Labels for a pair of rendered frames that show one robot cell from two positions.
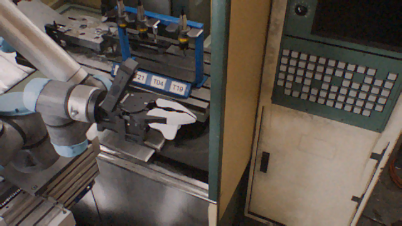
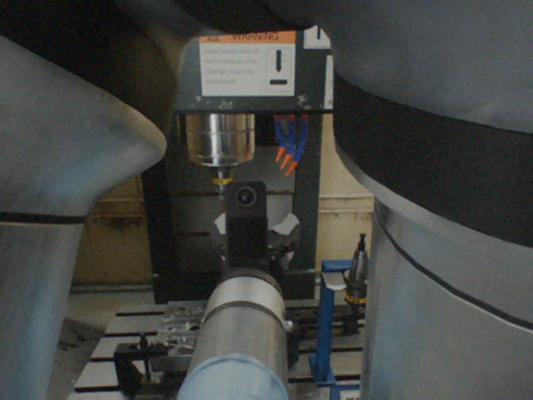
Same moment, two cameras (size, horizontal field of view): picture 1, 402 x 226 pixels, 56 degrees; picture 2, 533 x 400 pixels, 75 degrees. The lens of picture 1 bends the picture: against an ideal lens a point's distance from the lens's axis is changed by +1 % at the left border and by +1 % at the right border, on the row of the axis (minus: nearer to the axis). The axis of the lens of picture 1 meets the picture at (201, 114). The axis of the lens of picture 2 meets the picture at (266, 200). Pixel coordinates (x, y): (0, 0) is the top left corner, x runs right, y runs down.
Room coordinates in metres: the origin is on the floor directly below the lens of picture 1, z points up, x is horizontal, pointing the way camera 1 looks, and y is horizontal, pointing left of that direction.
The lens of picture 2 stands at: (1.17, 0.89, 1.64)
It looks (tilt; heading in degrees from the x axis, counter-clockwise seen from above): 19 degrees down; 332
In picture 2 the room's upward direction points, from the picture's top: straight up
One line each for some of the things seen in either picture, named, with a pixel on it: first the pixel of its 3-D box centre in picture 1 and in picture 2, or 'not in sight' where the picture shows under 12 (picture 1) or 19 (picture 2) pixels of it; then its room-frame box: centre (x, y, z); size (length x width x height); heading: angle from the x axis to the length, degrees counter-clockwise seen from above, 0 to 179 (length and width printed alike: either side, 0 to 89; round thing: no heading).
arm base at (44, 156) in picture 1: (32, 144); not in sight; (0.82, 0.53, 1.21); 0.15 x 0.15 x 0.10
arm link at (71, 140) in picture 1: (70, 127); not in sight; (0.64, 0.30, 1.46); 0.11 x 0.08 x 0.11; 164
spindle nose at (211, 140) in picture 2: not in sight; (220, 132); (1.94, 0.60, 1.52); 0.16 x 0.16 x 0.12
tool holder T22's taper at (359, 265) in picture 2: (120, 7); (359, 262); (1.67, 0.38, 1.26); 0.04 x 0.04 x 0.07
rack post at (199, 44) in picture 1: (199, 58); not in sight; (1.56, 0.01, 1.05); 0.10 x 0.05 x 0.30; 155
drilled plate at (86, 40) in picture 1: (91, 32); (212, 331); (1.96, 0.64, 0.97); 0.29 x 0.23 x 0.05; 65
